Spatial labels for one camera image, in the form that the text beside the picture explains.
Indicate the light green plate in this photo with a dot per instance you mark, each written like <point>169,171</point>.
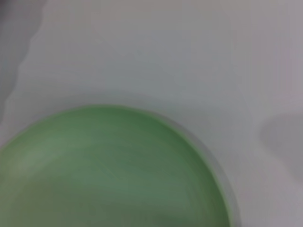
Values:
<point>113,170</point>

